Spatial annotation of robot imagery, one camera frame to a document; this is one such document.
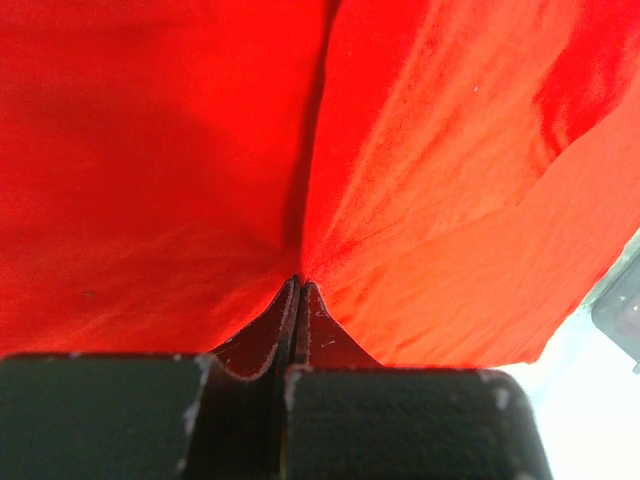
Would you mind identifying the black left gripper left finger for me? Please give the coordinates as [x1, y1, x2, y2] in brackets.
[1, 278, 300, 479]

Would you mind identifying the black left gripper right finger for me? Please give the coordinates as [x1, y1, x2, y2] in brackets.
[284, 283, 551, 479]

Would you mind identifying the red t shirt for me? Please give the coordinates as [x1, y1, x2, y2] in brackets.
[1, 1, 639, 367]

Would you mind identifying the clear plastic storage bin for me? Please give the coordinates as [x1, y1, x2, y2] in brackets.
[591, 233, 639, 375]

